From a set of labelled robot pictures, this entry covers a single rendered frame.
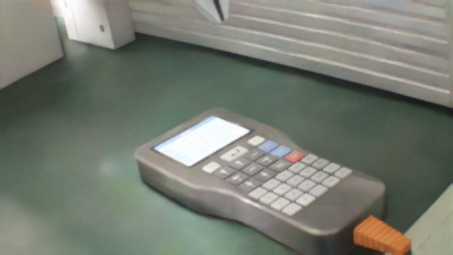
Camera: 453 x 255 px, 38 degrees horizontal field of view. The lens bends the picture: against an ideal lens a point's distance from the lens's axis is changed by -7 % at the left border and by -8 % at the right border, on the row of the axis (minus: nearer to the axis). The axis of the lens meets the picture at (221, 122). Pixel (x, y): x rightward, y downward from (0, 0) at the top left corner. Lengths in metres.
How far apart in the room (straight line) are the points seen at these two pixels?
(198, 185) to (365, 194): 0.11
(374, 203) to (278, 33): 0.27
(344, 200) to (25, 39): 0.49
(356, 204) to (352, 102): 0.19
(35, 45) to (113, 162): 0.29
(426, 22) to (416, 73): 0.05
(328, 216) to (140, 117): 0.27
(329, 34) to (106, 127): 0.22
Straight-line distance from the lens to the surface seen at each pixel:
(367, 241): 0.42
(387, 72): 0.59
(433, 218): 0.48
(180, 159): 0.50
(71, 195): 0.55
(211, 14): 0.45
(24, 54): 0.82
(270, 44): 0.67
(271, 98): 0.62
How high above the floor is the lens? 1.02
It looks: 27 degrees down
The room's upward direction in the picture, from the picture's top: 11 degrees counter-clockwise
